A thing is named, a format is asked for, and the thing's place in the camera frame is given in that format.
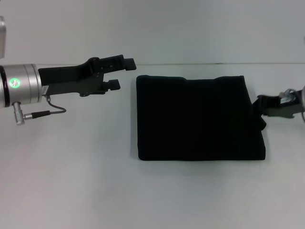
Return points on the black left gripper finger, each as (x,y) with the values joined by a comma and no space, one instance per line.
(112,84)
(116,63)

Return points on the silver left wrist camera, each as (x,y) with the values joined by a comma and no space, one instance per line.
(2,37)

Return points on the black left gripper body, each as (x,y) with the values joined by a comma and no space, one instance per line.
(69,80)

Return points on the black t-shirt with FREE print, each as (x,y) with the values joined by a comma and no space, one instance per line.
(195,119)

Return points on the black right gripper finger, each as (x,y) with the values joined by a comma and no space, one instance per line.
(257,106)

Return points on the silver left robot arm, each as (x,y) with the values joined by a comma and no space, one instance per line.
(21,83)

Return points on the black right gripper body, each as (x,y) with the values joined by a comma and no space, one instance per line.
(278,107)

